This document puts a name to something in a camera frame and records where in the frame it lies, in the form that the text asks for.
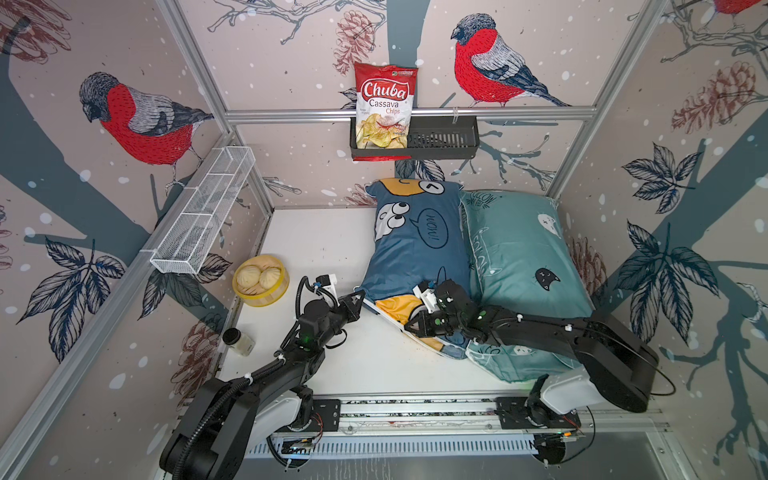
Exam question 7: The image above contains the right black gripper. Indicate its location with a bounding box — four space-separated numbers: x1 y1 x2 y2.
400 312 465 341

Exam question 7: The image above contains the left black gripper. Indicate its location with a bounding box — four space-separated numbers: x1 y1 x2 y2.
316 289 365 351

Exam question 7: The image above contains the blue cartoon pillow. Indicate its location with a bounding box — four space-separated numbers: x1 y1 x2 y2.
361 178 471 360

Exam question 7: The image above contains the teal cat pillow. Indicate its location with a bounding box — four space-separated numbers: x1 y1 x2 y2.
458 189 595 384

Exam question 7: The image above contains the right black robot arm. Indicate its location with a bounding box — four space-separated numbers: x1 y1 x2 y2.
404 280 658 427

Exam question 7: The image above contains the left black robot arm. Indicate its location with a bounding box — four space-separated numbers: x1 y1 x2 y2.
159 290 365 479

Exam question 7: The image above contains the right white bun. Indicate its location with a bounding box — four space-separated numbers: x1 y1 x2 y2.
258 267 282 290

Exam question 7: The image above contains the white bun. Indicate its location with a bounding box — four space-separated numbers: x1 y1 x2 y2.
236 265 262 292
258 267 282 290

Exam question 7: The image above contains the yellow bowl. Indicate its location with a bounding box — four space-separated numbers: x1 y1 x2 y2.
232 254 290 307

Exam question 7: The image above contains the left white bun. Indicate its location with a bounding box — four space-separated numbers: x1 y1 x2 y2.
236 265 262 292

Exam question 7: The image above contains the small black-capped jar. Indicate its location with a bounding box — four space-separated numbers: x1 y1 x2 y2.
222 327 255 357

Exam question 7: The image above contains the red Chuba chips bag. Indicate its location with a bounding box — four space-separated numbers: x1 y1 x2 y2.
351 63 418 161

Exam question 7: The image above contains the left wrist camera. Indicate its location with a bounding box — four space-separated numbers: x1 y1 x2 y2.
314 274 338 296

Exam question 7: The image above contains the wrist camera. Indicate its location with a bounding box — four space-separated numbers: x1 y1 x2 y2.
314 274 338 296
413 286 439 314

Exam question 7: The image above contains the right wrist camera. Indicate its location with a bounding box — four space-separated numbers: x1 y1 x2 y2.
413 286 439 314

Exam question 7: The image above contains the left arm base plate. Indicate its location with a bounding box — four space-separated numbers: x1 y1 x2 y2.
287 399 341 433

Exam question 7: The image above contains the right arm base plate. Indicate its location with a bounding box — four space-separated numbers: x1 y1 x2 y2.
494 397 581 430

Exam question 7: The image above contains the white wire mesh basket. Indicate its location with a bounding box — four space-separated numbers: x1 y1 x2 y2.
150 146 255 275

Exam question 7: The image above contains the black wall basket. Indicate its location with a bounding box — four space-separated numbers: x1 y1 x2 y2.
349 116 480 161

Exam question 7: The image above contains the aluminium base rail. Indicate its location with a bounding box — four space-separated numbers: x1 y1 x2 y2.
173 392 667 436

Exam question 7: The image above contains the aluminium frame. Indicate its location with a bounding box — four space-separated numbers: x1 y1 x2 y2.
1 1 666 479

